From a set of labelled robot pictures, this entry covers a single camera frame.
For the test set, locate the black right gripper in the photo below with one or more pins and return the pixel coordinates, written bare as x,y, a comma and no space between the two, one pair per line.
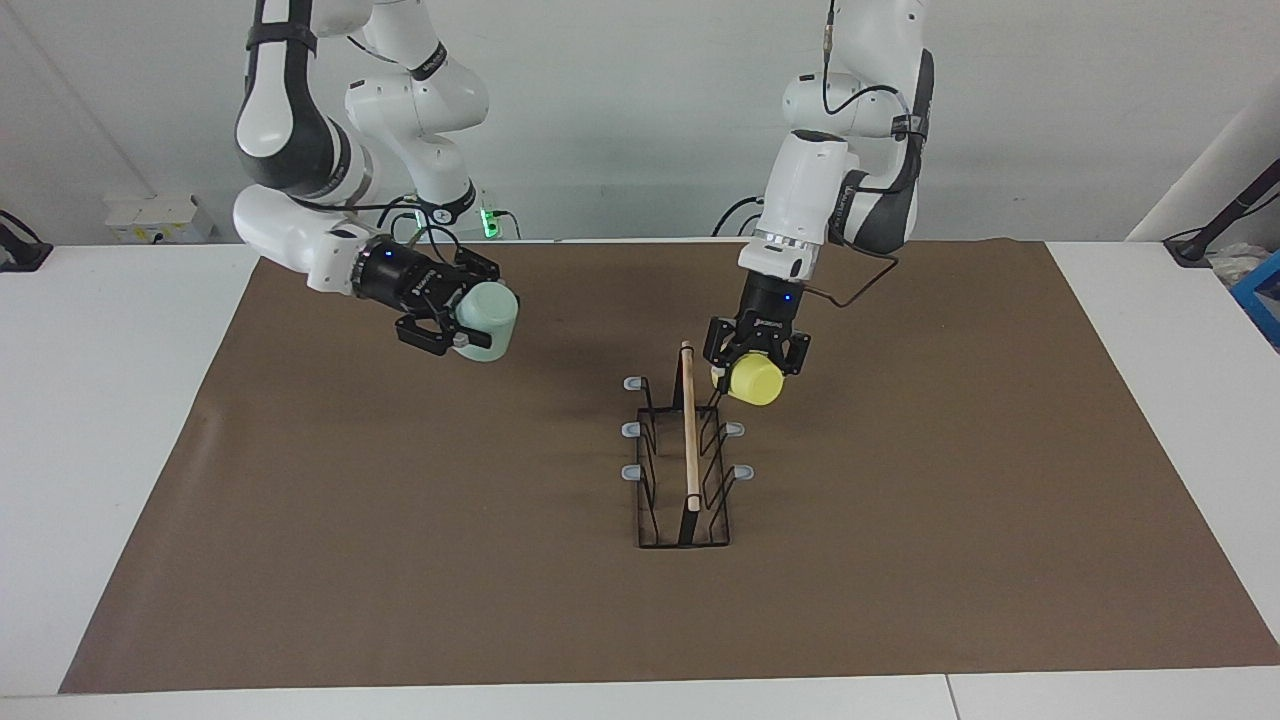
405,282

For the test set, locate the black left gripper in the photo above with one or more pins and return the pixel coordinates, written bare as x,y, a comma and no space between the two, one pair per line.
768,310

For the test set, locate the yellow plastic cup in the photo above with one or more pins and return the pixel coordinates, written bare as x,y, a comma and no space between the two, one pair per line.
755,382

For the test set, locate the pale green plastic cup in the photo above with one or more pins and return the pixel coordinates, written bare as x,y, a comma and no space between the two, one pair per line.
490,320

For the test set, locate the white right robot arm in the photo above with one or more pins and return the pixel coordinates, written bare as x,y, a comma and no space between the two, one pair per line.
290,150

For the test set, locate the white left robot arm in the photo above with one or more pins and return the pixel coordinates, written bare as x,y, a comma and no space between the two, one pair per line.
810,190

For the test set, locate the brown paper table mat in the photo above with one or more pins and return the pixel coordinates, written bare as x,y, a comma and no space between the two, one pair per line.
400,560

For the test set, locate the white crumpled bag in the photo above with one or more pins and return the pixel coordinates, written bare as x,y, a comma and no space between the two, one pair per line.
1235,262

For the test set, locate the black clamp stand with pole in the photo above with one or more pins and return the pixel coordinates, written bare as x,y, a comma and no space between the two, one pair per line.
1225,215

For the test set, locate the blue box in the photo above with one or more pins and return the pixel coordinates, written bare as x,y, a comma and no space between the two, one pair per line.
1262,295

